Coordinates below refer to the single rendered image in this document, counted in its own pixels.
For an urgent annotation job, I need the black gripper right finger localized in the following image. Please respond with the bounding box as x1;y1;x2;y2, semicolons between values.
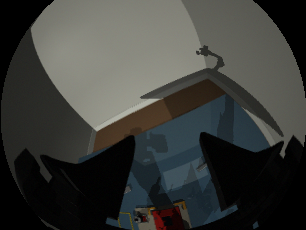
200;132;283;212

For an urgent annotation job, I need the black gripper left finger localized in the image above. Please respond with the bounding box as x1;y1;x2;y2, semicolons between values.
40;136;136;220

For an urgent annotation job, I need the black wheel with grey hub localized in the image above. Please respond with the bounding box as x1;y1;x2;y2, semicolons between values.
133;216;144;224

